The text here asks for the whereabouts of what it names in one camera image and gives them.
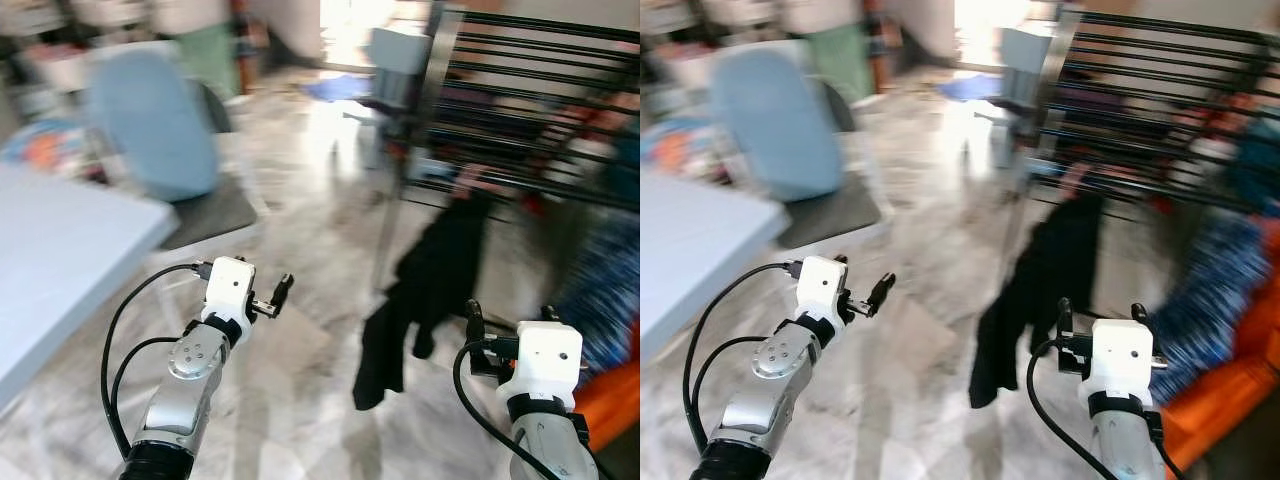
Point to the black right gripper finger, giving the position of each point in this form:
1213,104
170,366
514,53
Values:
551,315
475,320
1065,317
1141,313

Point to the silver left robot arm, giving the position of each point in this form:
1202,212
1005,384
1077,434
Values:
185,400
765,400

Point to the black hanging garment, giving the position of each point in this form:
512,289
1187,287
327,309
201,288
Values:
430,270
1045,270

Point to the blue plaid shirt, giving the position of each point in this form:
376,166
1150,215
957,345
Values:
605,290
1205,290

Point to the blue grey folding chair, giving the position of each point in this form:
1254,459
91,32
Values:
150,130
775,130

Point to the colourful printed item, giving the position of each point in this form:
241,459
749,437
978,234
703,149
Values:
680,150
45,150

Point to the blue floor mat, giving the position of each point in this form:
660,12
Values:
335,88
968,88

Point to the green cloth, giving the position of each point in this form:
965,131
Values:
210,60
838,60

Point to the black metal drying rack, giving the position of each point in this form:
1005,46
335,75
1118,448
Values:
432,90
1052,100

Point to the light blue plastic kids chair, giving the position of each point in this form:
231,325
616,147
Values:
398,55
1025,55

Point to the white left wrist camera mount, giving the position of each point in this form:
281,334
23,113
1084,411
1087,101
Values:
820,285
228,285

